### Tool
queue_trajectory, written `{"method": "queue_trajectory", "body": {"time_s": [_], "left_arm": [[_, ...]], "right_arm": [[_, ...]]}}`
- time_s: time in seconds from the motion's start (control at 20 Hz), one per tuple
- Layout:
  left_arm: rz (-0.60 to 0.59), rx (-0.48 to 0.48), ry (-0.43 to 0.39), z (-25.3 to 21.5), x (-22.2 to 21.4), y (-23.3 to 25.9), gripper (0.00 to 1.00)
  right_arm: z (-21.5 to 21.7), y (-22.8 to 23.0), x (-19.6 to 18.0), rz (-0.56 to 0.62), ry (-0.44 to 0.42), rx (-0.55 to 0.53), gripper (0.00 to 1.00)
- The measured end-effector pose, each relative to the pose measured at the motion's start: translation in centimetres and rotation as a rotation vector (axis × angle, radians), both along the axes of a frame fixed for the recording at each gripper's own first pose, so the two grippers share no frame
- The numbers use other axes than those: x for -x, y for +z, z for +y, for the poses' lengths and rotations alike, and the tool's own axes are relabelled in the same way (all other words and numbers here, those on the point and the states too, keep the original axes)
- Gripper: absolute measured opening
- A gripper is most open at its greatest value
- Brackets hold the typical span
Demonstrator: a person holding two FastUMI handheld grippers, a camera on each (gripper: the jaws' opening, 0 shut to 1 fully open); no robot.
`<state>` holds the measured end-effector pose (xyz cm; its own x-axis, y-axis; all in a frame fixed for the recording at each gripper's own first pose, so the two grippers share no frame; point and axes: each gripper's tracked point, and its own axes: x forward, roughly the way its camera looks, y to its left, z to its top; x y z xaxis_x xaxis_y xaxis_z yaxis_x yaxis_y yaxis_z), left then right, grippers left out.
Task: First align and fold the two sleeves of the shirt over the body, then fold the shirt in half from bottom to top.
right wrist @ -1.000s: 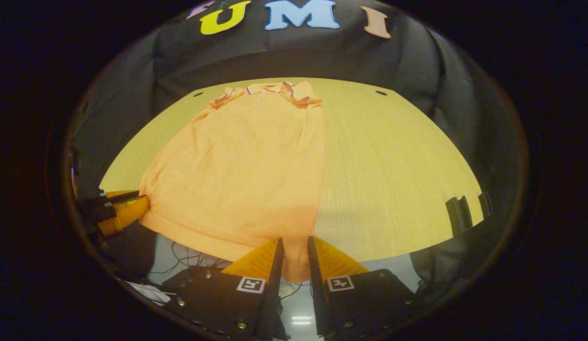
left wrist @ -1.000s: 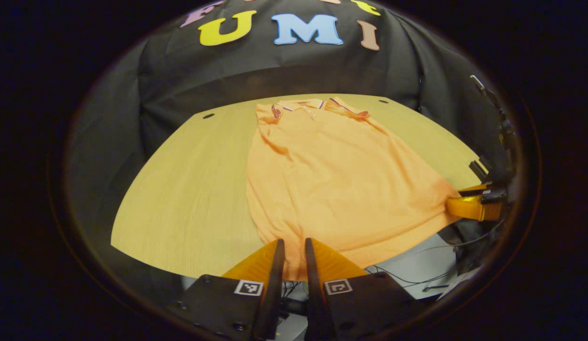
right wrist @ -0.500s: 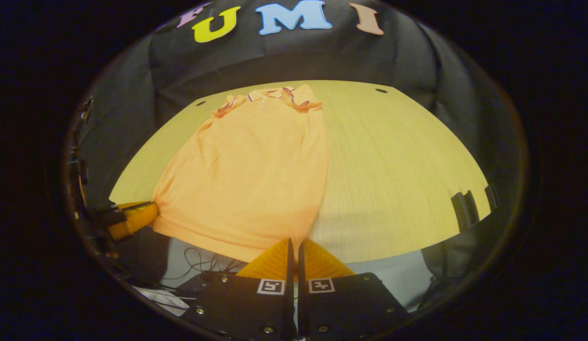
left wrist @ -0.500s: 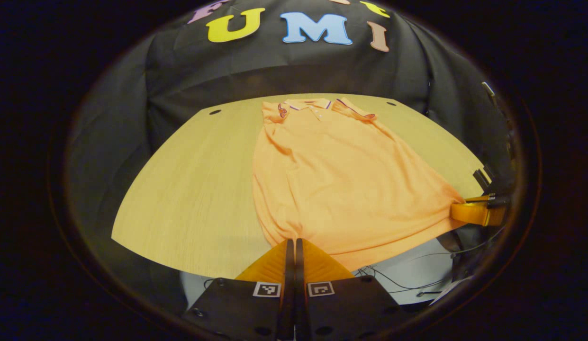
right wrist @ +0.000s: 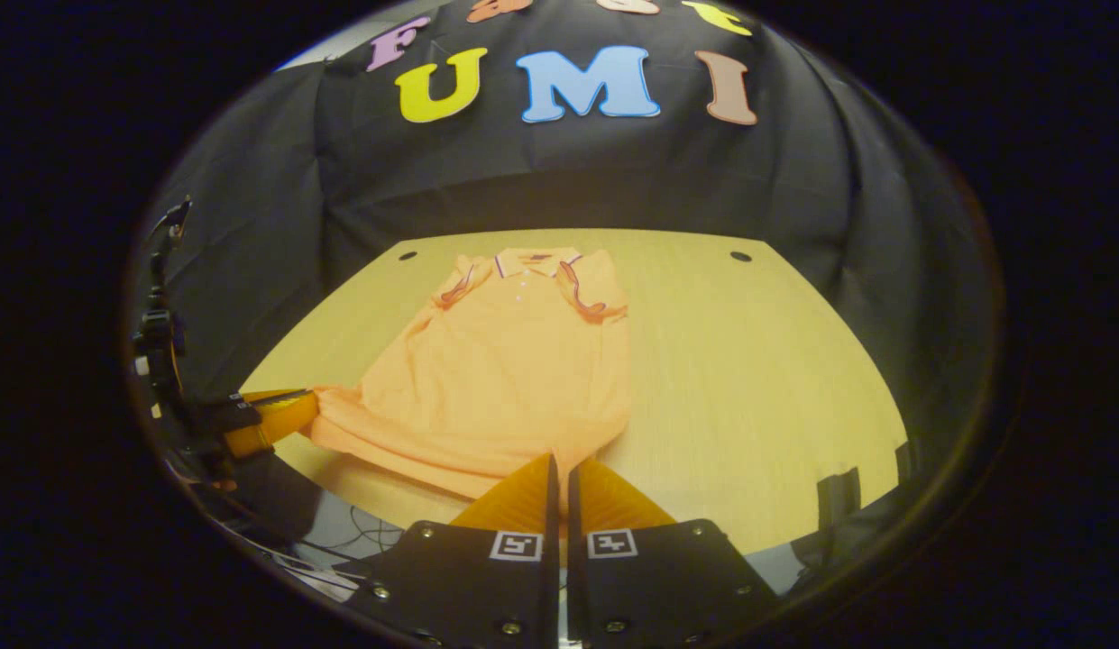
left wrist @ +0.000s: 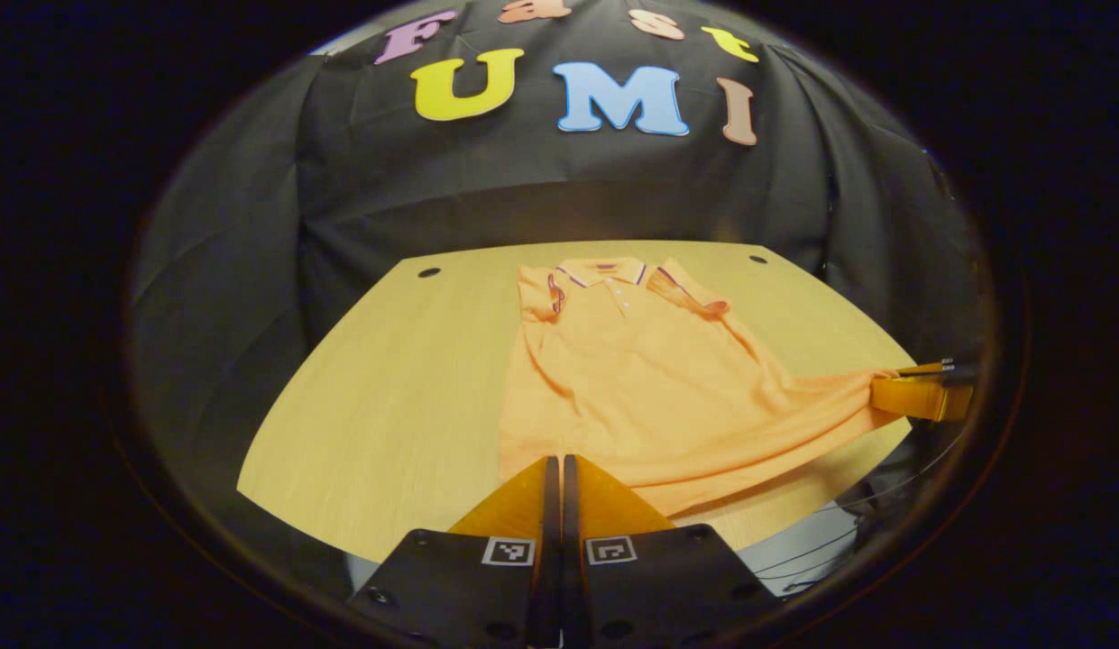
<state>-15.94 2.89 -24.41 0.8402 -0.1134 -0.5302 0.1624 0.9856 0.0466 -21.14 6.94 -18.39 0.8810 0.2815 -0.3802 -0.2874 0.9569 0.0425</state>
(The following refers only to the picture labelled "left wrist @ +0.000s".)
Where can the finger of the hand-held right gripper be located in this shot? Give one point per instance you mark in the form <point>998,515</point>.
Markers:
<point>960,371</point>
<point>920,398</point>

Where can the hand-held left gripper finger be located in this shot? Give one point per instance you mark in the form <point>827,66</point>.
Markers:
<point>550,559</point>
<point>571,559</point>

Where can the orange T-shirt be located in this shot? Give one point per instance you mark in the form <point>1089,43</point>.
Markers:
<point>649,397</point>

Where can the black backdrop cloth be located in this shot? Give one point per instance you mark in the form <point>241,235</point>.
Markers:
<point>523,189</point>

